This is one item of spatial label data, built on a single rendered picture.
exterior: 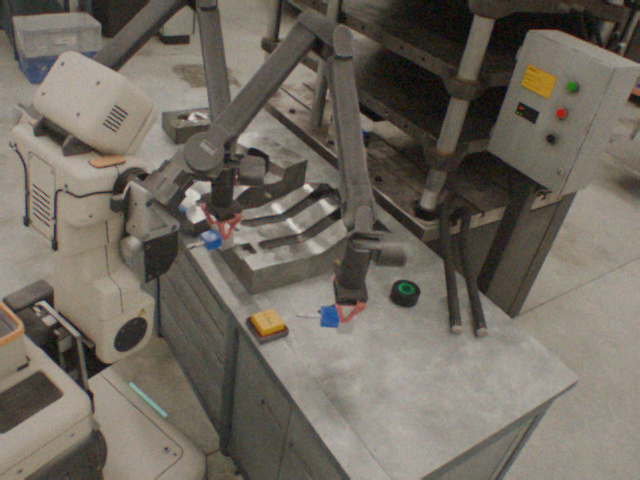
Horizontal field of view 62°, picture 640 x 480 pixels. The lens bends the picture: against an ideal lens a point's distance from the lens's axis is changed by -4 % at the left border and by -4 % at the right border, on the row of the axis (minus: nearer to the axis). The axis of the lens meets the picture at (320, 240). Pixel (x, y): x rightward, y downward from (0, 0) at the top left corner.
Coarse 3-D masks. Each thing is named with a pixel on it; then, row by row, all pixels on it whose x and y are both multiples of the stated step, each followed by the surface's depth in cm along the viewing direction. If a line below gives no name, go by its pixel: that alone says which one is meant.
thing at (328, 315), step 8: (304, 312) 125; (320, 312) 127; (328, 312) 126; (336, 312) 126; (344, 312) 125; (320, 320) 126; (328, 320) 124; (336, 320) 124; (352, 320) 124; (336, 328) 127; (344, 328) 126; (352, 328) 126
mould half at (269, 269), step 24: (312, 216) 162; (240, 240) 151; (312, 240) 156; (336, 240) 154; (240, 264) 147; (264, 264) 144; (288, 264) 148; (312, 264) 153; (336, 264) 160; (264, 288) 148
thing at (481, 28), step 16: (272, 0) 243; (608, 0) 187; (272, 16) 246; (272, 32) 251; (480, 32) 157; (608, 32) 192; (480, 48) 159; (464, 64) 163; (480, 64) 163; (448, 112) 173; (464, 112) 172; (448, 128) 175; (448, 144) 177; (432, 176) 185; (432, 192) 188; (416, 208) 193; (432, 208) 192
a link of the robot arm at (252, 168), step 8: (240, 160) 134; (248, 160) 132; (256, 160) 132; (264, 160) 133; (240, 168) 130; (248, 168) 131; (256, 168) 131; (264, 168) 131; (240, 176) 130; (248, 176) 130; (256, 176) 131; (240, 184) 132; (248, 184) 132; (256, 184) 132
